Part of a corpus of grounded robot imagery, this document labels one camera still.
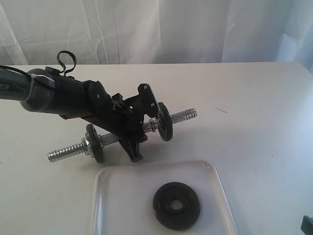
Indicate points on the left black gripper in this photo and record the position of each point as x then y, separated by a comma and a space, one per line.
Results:
122, 117

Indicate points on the chrome threaded dumbbell bar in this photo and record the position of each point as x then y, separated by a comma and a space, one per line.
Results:
108, 139

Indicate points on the black weight plate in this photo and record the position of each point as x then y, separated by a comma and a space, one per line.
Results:
176, 206

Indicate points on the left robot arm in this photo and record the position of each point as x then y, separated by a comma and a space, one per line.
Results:
55, 92

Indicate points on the black plate right side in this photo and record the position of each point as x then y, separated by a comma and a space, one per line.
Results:
165, 126

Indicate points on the black plate left side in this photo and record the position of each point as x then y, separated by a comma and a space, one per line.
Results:
94, 145

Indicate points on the chrome collar nut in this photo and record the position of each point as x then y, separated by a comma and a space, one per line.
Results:
85, 142

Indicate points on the clear plastic tray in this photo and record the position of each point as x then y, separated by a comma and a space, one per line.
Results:
124, 194

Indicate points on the white curtain backdrop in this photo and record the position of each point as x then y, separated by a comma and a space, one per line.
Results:
32, 32

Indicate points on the black object at corner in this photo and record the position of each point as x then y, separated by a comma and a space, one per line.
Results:
307, 225

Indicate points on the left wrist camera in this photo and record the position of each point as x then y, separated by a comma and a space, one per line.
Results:
148, 100

